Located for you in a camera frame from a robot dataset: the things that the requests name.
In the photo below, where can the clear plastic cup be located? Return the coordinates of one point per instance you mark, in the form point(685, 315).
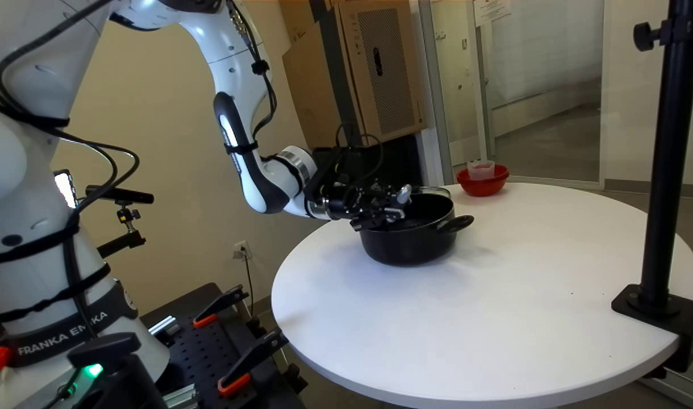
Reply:
point(480, 170)

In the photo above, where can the black cooking pot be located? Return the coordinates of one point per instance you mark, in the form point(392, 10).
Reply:
point(415, 241)

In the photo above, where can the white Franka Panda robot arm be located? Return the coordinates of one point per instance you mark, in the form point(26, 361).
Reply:
point(20, 228)

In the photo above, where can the red bowl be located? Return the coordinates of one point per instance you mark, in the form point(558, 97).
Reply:
point(482, 188)

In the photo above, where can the black spoon with silver end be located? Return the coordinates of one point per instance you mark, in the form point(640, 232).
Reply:
point(402, 196)

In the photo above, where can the black camera on mount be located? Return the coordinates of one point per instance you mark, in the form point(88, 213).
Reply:
point(120, 195)

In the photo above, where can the black camera stand with clamp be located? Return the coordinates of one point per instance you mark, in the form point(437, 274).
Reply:
point(667, 152)

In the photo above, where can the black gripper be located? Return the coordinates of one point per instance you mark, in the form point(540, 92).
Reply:
point(342, 201)

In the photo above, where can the black clamp with orange tip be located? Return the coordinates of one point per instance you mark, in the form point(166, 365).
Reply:
point(222, 304)
point(250, 361)

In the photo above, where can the white paper notice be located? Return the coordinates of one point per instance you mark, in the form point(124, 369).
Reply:
point(492, 10)

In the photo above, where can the aluminium profile rail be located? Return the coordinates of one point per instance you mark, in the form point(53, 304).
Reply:
point(677, 387)

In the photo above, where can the brown cardboard box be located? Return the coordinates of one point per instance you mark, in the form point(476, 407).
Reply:
point(392, 77)

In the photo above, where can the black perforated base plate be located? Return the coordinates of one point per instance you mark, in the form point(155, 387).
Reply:
point(200, 356)

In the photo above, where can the white wall socket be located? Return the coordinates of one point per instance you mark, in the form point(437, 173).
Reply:
point(242, 249)

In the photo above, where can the glass door with white frame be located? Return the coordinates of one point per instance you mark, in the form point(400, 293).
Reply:
point(466, 128)

